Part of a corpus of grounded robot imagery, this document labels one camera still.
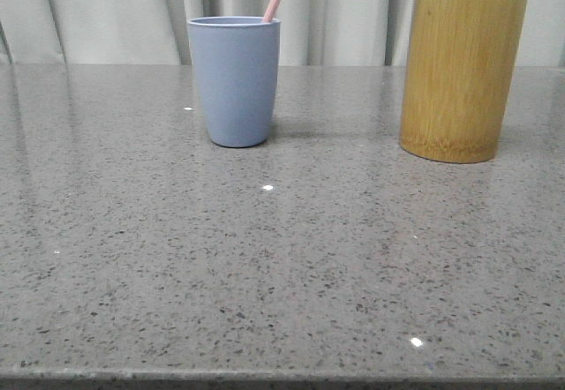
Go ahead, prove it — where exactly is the blue plastic cup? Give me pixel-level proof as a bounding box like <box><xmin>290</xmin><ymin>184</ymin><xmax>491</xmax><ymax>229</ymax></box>
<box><xmin>187</xmin><ymin>16</ymin><xmax>281</xmax><ymax>148</ymax></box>

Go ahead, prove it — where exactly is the bamboo wooden cup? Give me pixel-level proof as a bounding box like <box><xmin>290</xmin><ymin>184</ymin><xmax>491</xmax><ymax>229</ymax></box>
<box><xmin>399</xmin><ymin>0</ymin><xmax>528</xmax><ymax>163</ymax></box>

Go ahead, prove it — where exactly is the white curtain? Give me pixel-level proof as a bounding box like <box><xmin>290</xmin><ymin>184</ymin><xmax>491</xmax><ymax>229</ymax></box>
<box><xmin>1</xmin><ymin>0</ymin><xmax>564</xmax><ymax>66</ymax></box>

